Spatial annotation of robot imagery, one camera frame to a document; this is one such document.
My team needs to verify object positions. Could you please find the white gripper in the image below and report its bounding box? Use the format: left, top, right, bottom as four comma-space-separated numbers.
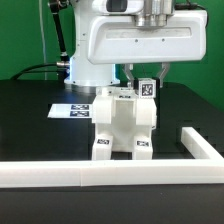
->
87, 0, 207, 89

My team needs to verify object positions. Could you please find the white base tag sheet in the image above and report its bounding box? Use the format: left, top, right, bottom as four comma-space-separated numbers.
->
48, 104, 92, 119

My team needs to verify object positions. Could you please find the white chair back part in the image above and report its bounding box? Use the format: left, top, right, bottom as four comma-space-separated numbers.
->
92, 87, 157, 128

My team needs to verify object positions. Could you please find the white tagged nut cube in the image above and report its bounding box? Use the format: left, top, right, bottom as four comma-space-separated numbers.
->
138, 78, 156, 99

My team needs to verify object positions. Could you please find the black cable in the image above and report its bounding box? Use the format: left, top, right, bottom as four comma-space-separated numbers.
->
11, 63, 71, 80

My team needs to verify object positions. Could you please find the white chair seat part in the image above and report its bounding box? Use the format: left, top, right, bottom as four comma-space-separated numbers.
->
99, 99, 151, 154

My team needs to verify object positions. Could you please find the white U-shaped obstacle fence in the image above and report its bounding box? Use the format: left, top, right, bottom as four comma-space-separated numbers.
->
0, 127, 224, 188

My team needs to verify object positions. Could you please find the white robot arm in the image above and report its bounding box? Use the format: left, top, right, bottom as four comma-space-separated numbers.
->
65, 0, 208, 90

